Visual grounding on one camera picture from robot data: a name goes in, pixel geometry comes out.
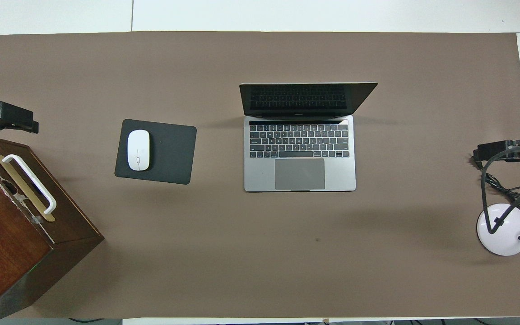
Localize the silver laptop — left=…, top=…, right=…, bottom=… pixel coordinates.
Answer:
left=239, top=82, right=378, bottom=193

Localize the white desk lamp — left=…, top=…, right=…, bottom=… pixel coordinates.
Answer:
left=477, top=172, right=520, bottom=256

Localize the white computer mouse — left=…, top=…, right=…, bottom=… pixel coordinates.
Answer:
left=127, top=130, right=151, bottom=172

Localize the dark brown wooden box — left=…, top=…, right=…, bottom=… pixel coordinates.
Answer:
left=0, top=132, right=105, bottom=323

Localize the black mouse pad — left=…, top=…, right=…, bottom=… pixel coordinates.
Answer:
left=115, top=119, right=197, bottom=185

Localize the brown table mat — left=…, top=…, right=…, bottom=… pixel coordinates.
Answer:
left=0, top=31, right=520, bottom=319

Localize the black lamp power cable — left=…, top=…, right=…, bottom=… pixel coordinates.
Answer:
left=472, top=156, right=520, bottom=213

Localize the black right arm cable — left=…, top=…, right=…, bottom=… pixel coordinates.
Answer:
left=481, top=144, right=520, bottom=234

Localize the gold handle backing plate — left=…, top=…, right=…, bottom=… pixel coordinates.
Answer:
left=0, top=154, right=56, bottom=222

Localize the white box handle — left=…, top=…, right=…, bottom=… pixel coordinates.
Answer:
left=2, top=154, right=57, bottom=214

